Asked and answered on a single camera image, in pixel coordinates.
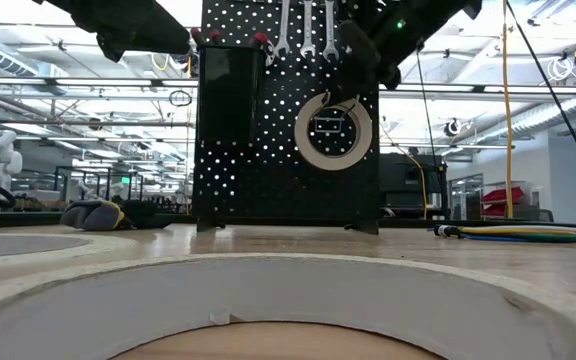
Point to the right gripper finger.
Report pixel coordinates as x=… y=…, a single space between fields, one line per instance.
x=363 y=60

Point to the black grey work glove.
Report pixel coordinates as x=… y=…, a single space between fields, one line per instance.
x=93 y=215

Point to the red storage bins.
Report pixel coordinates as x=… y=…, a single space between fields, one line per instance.
x=505 y=195

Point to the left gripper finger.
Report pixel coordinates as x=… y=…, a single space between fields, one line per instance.
x=138 y=30

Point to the black monitor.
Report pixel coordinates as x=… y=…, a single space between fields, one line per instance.
x=408 y=180

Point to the black pegboard bin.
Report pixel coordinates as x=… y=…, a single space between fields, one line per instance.
x=228 y=95

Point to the white masking tape roll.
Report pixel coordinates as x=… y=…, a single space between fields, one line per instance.
x=308 y=150
x=108 y=245
x=288 y=290

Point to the silver combination wrench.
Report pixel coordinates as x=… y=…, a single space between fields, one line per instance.
x=282 y=30
x=329 y=30
x=308 y=30

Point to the black aluminium table frame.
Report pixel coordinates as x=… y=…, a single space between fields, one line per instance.
x=18 y=219

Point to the black metal pegboard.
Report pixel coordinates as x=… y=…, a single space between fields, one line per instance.
x=268 y=175

